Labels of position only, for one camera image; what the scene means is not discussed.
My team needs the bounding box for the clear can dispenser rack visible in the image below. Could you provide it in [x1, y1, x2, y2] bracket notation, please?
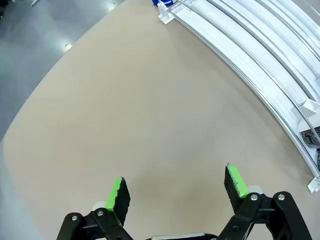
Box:
[157, 0, 320, 194]

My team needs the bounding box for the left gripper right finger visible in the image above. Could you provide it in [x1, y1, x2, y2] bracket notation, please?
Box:
[217, 163, 314, 240]

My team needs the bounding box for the blue Pocari Sweat can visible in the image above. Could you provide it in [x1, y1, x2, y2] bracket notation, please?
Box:
[151, 0, 177, 6]

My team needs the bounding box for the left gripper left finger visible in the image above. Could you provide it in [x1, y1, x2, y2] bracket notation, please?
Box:
[56, 176, 133, 240]

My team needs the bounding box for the black Pepsi can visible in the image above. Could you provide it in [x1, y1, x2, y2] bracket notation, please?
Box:
[299, 126, 320, 151]

